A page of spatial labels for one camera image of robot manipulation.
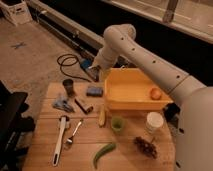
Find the dark metal cup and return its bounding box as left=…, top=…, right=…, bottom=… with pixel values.
left=62, top=79, right=75, bottom=97

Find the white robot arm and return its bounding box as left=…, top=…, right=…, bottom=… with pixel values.
left=93, top=24, right=213, bottom=171

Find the orange fruit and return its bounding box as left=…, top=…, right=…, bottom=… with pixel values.
left=150, top=88, right=162, bottom=100

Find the white cardboard box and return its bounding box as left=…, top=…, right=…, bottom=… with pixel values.
left=0, top=0, right=32, bottom=26

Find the metal spoon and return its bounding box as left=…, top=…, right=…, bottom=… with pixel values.
left=64, top=119, right=83, bottom=150

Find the yellow plastic bin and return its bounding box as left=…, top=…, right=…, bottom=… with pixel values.
left=104, top=68, right=172, bottom=110

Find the dark grape bunch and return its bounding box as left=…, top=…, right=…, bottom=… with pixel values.
left=134, top=137, right=157, bottom=159

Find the green plastic cup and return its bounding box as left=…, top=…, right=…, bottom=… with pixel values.
left=111, top=116, right=124, bottom=133

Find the green chili pepper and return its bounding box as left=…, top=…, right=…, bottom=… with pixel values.
left=93, top=142, right=116, bottom=168

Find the black chair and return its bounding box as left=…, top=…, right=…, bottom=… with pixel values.
left=0, top=80, right=35, bottom=171

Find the blue sponge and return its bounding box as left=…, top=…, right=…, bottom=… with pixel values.
left=86, top=86, right=103, bottom=97

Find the blue black power box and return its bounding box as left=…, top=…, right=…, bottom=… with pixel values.
left=80, top=59, right=92, bottom=77

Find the black coiled cable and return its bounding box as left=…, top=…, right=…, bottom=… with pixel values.
left=56, top=53, right=92, bottom=83

